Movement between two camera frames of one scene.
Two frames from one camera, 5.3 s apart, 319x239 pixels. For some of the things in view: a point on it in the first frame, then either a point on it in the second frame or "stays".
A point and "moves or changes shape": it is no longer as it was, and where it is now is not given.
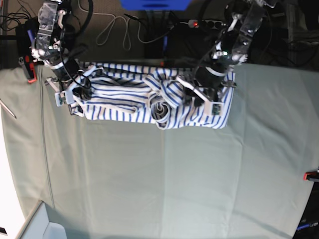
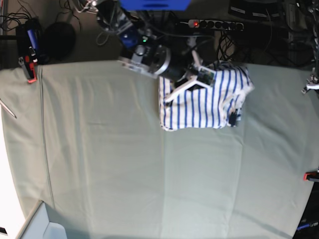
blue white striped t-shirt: (150, 94) moves or changes shape
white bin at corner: (38, 226) stays
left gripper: (65, 97) -> (196, 62)
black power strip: (204, 24) stays
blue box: (155, 5) stays
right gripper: (211, 93) -> (313, 82)
